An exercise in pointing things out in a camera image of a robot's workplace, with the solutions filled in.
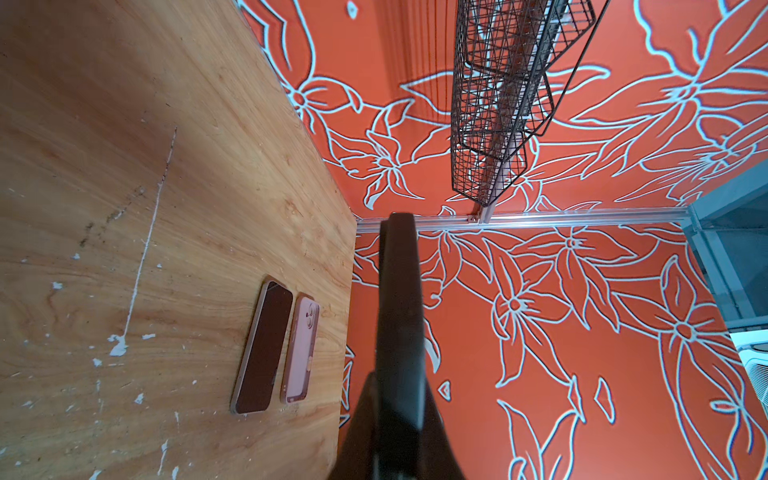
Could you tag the aluminium frame post right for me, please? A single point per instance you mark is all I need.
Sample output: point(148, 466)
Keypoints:
point(571, 218)

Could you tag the black wire basket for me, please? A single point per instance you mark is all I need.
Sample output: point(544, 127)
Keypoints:
point(504, 51)

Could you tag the pink phone case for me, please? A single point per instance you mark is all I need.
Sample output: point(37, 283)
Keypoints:
point(300, 354)

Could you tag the black phone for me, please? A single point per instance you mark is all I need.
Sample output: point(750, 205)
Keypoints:
point(400, 370)
point(260, 360)

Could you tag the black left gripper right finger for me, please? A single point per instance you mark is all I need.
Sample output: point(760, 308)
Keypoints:
point(438, 460)

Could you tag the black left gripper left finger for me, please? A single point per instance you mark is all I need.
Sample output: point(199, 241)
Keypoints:
point(357, 459)

